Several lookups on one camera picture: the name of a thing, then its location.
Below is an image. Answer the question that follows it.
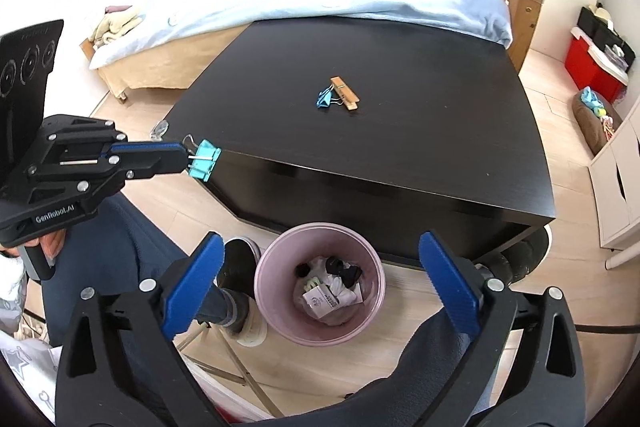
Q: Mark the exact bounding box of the metal stool frame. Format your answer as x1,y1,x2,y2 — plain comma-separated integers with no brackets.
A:
175,322,286,418

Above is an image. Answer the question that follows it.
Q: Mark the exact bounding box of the teal binder clip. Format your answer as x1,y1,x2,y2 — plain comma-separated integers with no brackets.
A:
182,134,222,184

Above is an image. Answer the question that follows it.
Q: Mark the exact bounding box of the black shoe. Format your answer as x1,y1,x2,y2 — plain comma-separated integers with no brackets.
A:
475,227,552,288
215,237,269,348

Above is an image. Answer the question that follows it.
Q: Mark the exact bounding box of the person's left hand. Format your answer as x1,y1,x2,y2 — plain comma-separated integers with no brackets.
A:
39,227,71,268

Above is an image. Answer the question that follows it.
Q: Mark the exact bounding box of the person's left leg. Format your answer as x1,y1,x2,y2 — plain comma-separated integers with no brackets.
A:
40,194,240,408

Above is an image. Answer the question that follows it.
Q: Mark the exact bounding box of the person's right leg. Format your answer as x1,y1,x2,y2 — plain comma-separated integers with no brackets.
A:
345,302,501,427

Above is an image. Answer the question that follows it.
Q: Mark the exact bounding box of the pink waste bin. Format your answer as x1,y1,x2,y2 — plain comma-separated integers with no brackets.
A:
254,222,387,348

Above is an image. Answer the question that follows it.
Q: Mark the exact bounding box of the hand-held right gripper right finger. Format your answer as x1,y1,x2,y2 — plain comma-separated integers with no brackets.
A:
417,231,587,427

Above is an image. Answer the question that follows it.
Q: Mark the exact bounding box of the red storage box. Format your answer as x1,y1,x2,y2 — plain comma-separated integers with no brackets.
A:
565,27,630,105

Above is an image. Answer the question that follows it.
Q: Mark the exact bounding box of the folded cream blanket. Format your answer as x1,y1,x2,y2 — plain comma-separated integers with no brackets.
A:
90,4,146,48

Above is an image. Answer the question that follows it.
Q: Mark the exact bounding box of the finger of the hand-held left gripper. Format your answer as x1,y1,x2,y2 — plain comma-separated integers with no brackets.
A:
97,139,199,182

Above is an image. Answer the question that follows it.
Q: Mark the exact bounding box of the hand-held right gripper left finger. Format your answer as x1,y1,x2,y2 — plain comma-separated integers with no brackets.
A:
54,232,226,427

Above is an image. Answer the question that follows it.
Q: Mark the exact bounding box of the person's leg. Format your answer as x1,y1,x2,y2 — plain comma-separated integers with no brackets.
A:
345,302,501,427
40,194,240,408

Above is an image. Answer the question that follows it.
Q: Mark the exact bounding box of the white printed packet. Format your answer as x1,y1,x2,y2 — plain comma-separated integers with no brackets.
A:
301,282,341,320

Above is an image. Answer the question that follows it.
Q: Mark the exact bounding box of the blue binder clip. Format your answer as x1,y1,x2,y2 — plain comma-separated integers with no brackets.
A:
314,88,343,110

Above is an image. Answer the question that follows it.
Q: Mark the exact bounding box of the brown fabric basket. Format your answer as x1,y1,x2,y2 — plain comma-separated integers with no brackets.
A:
571,87,623,158

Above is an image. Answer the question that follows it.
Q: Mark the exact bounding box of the person's left forearm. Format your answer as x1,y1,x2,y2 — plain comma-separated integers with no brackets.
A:
0,252,31,333

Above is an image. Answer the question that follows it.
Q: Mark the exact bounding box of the white drawer unit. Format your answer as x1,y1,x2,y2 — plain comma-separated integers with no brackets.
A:
589,97,640,253

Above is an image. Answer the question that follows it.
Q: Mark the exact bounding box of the wooden bed frame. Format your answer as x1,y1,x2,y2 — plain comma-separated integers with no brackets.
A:
80,0,546,105

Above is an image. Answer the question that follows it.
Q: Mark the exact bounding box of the white tissue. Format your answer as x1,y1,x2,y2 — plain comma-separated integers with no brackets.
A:
332,274,363,308

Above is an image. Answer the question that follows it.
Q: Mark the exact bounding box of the wooden clothespin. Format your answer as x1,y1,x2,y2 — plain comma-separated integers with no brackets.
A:
330,76,361,112

